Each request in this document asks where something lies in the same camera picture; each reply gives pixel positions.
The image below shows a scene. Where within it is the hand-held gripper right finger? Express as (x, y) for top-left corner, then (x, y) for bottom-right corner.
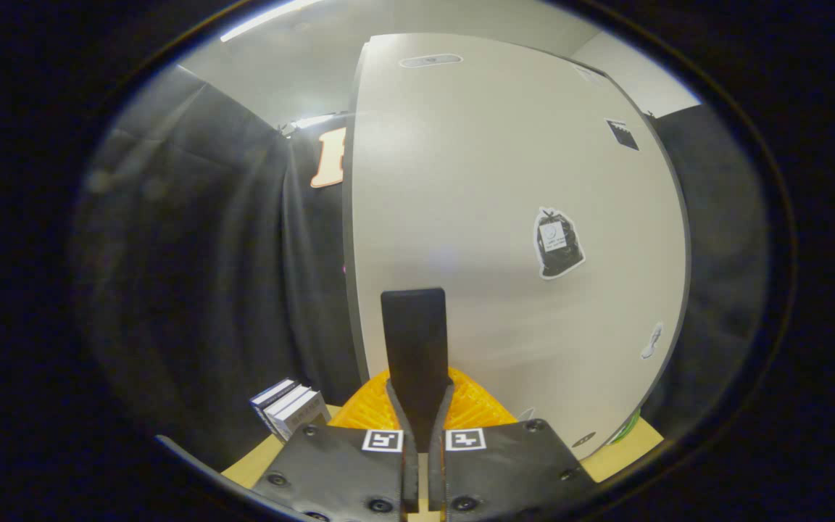
(415, 288), (597, 522)

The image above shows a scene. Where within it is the green object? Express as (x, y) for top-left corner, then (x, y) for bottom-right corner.
(608, 408), (642, 445)

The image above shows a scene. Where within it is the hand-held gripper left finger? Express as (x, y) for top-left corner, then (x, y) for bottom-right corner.
(253, 289), (419, 522)

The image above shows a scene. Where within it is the black backdrop cloth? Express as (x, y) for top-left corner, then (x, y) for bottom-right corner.
(642, 105), (770, 444)
(73, 65), (371, 472)

